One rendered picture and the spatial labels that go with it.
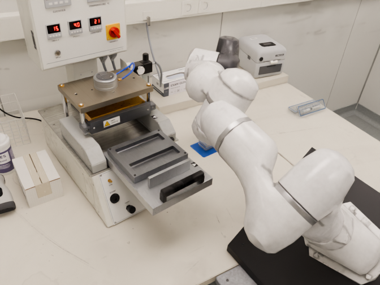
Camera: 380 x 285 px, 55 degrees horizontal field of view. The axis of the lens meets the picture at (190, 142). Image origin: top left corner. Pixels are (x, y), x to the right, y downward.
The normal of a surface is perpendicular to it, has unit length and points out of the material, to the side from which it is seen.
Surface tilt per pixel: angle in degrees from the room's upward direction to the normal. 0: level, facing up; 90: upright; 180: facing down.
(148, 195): 0
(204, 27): 90
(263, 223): 54
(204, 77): 39
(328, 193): 65
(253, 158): 44
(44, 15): 90
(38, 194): 89
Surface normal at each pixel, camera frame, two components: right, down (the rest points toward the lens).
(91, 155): 0.44, -0.28
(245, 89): 0.18, 0.36
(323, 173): -0.21, -0.29
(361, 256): -0.04, 0.04
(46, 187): 0.55, 0.51
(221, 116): -0.37, -0.49
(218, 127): -0.61, -0.12
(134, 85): 0.06, -0.79
